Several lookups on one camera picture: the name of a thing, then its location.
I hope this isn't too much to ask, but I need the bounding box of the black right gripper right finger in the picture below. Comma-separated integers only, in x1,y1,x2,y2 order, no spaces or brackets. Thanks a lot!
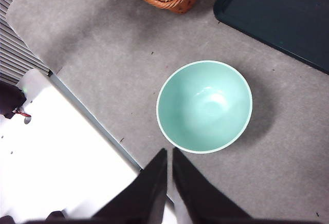
172,147,254,224

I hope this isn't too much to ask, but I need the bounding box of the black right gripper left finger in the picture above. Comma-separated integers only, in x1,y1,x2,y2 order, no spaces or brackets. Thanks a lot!
92,148,168,224

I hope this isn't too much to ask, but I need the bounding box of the teal ribbed bowl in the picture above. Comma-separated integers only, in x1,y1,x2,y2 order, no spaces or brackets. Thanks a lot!
156,60,253,154

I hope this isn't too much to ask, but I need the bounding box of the grey ribbed panel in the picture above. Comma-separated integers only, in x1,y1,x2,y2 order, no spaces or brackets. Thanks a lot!
0,0,51,86

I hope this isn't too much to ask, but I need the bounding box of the dark rectangular tray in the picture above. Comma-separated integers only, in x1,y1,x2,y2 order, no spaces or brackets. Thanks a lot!
213,0,329,75

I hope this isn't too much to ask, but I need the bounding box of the red cable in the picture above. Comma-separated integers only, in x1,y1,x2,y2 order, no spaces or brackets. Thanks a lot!
12,108,32,118

